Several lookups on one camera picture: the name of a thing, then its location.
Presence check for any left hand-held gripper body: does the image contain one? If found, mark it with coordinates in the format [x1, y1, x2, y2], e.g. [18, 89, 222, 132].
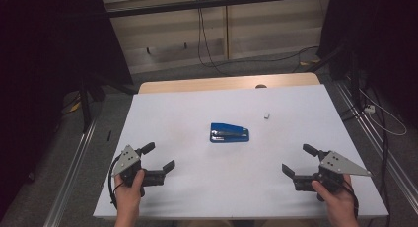
[112, 144, 165, 197]

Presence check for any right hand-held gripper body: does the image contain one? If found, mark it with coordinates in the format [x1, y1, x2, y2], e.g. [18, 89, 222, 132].
[293, 150, 373, 202]

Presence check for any blue stapler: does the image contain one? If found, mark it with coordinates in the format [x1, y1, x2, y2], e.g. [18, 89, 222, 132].
[209, 122, 250, 144]

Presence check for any person's left hand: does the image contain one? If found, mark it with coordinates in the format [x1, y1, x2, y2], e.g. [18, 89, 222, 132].
[113, 169, 146, 218]

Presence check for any person's right hand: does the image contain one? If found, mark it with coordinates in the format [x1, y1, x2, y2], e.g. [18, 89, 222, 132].
[311, 174, 359, 219]

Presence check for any white table board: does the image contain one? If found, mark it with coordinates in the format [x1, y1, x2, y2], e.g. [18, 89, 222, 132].
[93, 84, 389, 221]

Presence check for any black metal stand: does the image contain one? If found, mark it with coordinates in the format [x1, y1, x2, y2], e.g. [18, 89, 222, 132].
[308, 41, 363, 107]
[78, 72, 140, 134]

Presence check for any wooden table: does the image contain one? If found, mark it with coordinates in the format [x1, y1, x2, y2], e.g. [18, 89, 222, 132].
[137, 72, 321, 95]

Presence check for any light wooden cabinet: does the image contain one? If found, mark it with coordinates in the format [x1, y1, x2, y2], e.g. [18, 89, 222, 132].
[101, 0, 331, 75]

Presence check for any black curtain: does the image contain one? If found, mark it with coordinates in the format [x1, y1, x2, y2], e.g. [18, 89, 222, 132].
[0, 0, 134, 215]
[318, 0, 418, 131]

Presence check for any black horizontal bar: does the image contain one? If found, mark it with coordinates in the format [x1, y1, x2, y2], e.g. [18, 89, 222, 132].
[106, 0, 332, 19]

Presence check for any left hand-held gripper black cable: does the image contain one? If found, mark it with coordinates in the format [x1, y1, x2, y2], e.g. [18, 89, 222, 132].
[107, 154, 128, 210]

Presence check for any hand-held gripper black cable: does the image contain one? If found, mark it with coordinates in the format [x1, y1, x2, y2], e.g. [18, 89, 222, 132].
[340, 174, 361, 219]
[107, 154, 128, 210]

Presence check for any right hand-held gripper black cable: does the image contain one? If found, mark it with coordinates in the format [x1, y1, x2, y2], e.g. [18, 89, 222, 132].
[340, 174, 361, 219]

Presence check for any black cable bundle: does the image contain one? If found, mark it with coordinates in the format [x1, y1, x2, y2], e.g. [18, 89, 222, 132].
[339, 83, 392, 227]

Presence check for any aluminium floor rail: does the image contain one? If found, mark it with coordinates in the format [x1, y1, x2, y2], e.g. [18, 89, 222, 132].
[43, 116, 99, 227]
[334, 81, 418, 206]

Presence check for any white cable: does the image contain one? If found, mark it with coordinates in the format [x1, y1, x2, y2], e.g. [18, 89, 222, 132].
[359, 88, 408, 137]

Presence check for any black floor cable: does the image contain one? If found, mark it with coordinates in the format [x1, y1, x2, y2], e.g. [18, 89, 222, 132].
[226, 44, 320, 74]

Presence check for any black hanging cable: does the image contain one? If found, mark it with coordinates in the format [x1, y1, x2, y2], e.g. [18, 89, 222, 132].
[195, 0, 232, 77]

